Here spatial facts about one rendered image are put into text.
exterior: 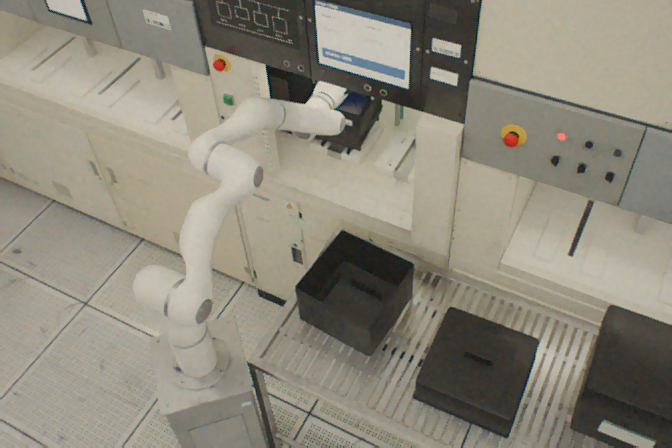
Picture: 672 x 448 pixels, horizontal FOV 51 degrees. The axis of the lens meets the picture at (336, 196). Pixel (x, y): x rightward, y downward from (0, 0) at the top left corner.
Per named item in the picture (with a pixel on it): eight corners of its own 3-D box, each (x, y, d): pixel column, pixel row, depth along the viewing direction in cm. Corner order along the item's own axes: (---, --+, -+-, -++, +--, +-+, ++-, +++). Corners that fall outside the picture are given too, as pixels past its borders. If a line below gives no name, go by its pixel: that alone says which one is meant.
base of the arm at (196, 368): (173, 398, 213) (159, 367, 199) (164, 345, 226) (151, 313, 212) (235, 379, 216) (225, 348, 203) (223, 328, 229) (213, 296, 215)
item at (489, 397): (411, 398, 210) (412, 376, 200) (446, 320, 227) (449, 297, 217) (508, 439, 200) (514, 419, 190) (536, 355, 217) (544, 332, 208)
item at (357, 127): (305, 141, 265) (297, 78, 241) (328, 106, 277) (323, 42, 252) (365, 160, 258) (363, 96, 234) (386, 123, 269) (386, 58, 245)
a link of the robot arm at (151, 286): (190, 355, 202) (172, 309, 184) (141, 328, 208) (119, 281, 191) (216, 323, 208) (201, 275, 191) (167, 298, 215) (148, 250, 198)
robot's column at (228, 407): (206, 505, 265) (160, 415, 209) (194, 437, 284) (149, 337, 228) (278, 482, 270) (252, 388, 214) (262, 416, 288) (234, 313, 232)
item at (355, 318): (343, 260, 245) (341, 228, 233) (414, 294, 234) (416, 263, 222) (297, 318, 230) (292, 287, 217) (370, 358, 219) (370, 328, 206)
